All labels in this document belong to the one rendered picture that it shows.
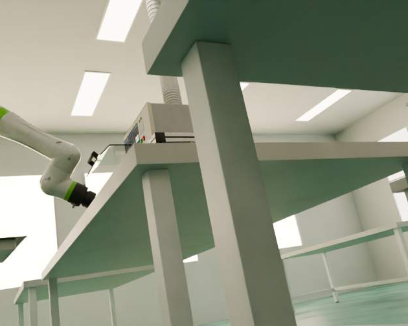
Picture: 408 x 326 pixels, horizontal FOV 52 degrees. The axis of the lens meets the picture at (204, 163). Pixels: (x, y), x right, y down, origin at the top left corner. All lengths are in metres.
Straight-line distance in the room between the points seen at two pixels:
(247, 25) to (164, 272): 0.56
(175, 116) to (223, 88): 1.55
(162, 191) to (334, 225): 8.17
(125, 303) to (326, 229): 4.25
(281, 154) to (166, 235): 0.37
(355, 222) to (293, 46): 8.91
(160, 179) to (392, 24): 0.57
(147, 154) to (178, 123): 1.12
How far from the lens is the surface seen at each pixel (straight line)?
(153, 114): 2.00
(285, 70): 0.64
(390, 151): 1.37
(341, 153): 1.22
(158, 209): 0.92
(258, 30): 0.53
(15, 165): 6.93
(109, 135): 7.34
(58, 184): 1.84
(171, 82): 3.83
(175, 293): 0.91
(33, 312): 3.40
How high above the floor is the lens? 0.41
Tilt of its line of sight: 17 degrees up
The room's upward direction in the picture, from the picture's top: 11 degrees counter-clockwise
